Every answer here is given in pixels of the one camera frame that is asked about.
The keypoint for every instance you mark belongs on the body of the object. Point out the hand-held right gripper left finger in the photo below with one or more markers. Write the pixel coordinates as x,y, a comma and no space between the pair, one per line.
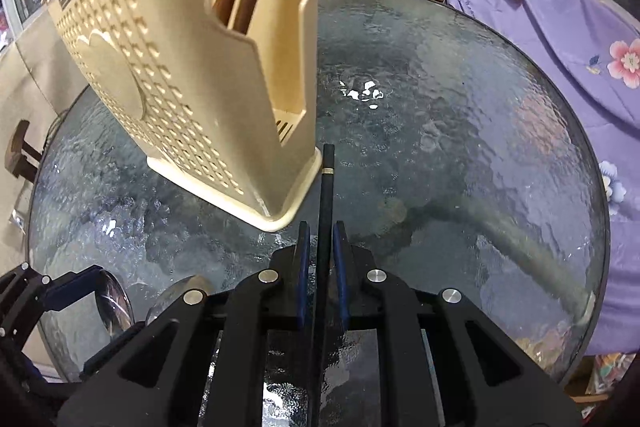
304,277

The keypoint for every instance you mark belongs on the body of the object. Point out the beige plastic utensil holder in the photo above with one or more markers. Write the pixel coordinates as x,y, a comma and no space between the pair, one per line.
190,82

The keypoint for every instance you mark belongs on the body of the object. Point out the black chopstick with gold band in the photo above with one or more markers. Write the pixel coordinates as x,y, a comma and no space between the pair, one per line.
326,197

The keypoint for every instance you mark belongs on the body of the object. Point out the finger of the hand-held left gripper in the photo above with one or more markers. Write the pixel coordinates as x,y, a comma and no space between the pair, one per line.
70,287

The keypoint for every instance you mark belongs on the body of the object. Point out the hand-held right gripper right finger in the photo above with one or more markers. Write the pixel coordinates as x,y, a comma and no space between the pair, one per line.
341,277

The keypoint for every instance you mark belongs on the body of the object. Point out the wooden stool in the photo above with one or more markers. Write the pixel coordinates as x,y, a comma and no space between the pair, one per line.
20,149

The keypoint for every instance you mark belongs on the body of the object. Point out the metal spoon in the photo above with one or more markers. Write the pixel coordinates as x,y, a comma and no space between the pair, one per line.
172,299
116,302

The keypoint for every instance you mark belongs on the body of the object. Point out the purple floral cloth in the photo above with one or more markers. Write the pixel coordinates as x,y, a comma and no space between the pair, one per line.
590,97

